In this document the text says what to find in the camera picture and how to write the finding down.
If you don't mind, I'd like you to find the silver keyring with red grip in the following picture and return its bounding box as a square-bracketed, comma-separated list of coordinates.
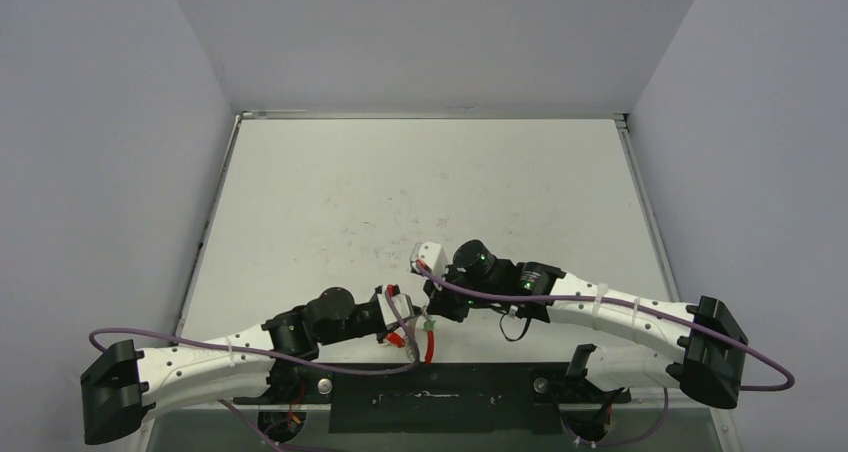
[386, 312, 436, 365]

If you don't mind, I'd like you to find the green tag key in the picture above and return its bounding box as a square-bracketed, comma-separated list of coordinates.
[422, 315, 435, 333]

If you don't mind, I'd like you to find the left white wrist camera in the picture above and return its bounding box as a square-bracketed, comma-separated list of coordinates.
[376, 284, 417, 329]

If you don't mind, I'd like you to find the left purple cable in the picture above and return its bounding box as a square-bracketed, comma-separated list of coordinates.
[88, 289, 423, 452]

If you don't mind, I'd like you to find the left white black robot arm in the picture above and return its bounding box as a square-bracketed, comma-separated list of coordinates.
[80, 287, 422, 445]

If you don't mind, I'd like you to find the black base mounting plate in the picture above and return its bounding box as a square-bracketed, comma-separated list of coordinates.
[235, 362, 631, 434]

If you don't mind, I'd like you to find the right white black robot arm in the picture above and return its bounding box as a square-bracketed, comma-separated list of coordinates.
[410, 239, 748, 410]

